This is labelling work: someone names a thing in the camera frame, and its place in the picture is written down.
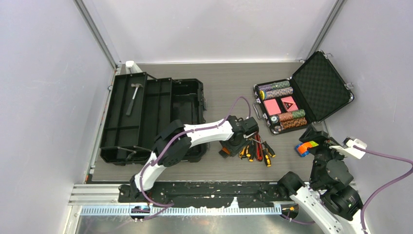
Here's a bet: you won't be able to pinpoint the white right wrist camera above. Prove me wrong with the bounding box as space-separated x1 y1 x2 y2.
329 137 367 159

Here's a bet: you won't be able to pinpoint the poker chip row orange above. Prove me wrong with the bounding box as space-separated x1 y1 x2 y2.
274 117 307 133

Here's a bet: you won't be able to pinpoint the pink card deck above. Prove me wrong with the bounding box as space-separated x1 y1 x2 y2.
263 99 282 116

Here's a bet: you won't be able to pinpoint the orange black bit holder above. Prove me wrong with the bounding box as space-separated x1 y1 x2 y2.
219 147 231 158

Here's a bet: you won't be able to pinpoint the poker chip row green red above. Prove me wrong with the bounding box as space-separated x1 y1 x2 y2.
270 109 306 123

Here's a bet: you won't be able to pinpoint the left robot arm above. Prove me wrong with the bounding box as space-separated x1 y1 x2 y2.
130 115 259 202

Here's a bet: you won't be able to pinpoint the white metronome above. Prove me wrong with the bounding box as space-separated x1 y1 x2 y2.
125 60 143 74

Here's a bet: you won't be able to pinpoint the black aluminium poker chip case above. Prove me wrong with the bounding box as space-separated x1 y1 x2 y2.
253 50 355 135

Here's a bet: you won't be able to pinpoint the black plastic toolbox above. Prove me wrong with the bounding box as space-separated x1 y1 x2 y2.
100 72 206 166

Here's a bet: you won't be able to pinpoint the yellow black screwdriver right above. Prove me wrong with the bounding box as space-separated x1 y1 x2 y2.
257 135 275 167

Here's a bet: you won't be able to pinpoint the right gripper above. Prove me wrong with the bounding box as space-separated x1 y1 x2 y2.
298 123 350 185

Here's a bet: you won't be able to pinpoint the poker chip row top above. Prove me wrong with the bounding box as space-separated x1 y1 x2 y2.
258 80 290 92

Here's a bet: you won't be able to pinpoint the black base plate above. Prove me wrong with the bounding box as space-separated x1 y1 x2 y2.
118 181 291 208

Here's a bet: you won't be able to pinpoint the small steel hammer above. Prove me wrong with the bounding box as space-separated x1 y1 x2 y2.
126 83 143 117

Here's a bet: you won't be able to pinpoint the blue orange small object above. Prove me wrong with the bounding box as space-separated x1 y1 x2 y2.
295 141 319 157

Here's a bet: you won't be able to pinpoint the red card deck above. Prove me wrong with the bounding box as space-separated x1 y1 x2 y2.
281 96 299 112

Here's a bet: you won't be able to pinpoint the yellow black screwdriver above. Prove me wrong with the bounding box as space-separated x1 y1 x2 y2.
239 141 255 161
257 135 275 167

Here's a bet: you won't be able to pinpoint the red black pliers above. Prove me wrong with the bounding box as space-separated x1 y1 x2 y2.
254 134 263 161

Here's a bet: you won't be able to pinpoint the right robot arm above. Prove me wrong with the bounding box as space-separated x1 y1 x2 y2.
278 124 370 234

